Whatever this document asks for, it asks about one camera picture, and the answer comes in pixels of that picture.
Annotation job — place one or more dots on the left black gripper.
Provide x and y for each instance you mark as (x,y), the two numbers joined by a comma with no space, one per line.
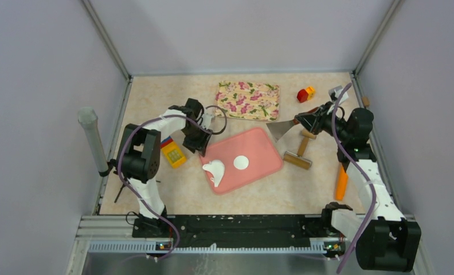
(199,145)

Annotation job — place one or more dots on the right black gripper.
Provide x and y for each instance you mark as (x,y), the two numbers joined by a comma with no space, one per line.
(314,120)

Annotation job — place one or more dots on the white dough ball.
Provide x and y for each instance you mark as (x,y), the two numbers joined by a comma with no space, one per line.
(217,169)

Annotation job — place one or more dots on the metal scraper wooden handle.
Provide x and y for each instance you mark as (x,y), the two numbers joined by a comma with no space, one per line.
(279,128)

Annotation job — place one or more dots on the round white dumpling wrapper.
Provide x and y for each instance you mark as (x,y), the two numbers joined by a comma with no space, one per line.
(241,162)

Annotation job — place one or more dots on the wooden rolling pin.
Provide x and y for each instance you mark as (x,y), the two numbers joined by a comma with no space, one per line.
(297,158)

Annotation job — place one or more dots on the pink plastic tray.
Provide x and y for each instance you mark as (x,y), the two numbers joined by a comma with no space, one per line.
(255,144)

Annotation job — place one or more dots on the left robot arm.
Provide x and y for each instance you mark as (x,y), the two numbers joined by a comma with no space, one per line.
(139,155)

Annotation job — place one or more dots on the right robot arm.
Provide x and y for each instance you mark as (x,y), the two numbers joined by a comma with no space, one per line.
(384,239)

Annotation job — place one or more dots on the red orange toy block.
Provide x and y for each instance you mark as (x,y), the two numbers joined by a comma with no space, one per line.
(306,94)

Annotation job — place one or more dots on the yellow multicolour toy block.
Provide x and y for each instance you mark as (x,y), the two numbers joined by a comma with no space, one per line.
(172,152)

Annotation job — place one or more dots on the floral yellow tray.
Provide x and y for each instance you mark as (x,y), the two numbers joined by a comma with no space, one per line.
(248,100)

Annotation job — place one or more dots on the orange toy carrot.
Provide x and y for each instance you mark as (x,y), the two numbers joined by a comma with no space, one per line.
(341,184)

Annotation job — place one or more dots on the small black tripod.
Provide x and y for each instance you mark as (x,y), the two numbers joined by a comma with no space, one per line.
(121,189)

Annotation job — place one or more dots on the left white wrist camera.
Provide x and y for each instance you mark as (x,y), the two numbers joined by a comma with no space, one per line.
(206,121)

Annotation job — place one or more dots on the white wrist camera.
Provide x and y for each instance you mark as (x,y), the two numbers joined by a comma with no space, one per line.
(206,121)
(335,93)

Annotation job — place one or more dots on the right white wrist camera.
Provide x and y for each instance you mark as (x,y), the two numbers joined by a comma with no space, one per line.
(335,93)

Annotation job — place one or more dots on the small wooden wall knob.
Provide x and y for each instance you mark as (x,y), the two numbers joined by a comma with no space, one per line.
(365,101)

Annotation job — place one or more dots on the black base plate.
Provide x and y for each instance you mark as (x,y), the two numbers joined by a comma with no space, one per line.
(238,231)

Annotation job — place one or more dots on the grey cylinder post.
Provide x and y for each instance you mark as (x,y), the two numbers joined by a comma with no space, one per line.
(88,120)

